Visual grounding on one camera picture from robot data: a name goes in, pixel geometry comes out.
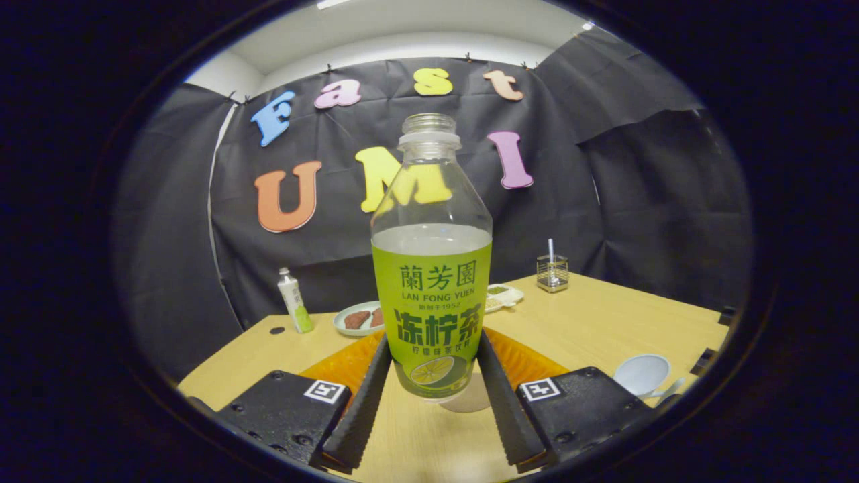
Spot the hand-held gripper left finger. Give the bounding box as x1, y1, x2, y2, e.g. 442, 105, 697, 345
215, 330, 392, 470

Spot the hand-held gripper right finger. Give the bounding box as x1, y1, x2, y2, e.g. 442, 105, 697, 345
476, 327, 655, 470

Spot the round brown coaster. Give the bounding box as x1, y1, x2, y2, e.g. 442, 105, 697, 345
440, 373, 492, 413

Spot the green label juice bottle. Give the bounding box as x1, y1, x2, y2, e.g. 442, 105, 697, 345
370, 113, 493, 401

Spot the white cup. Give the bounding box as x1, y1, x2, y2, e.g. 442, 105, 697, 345
613, 354, 687, 405

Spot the small white green bottle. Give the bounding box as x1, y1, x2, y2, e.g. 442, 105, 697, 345
278, 268, 314, 334

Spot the pale green plate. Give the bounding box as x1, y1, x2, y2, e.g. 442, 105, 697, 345
333, 301, 387, 337

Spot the white compartment tray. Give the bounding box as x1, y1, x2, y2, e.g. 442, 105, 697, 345
485, 284, 525, 313

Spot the wooden table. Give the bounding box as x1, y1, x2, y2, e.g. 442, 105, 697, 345
178, 272, 729, 482

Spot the black backdrop cloth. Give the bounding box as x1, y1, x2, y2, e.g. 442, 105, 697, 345
111, 25, 754, 383

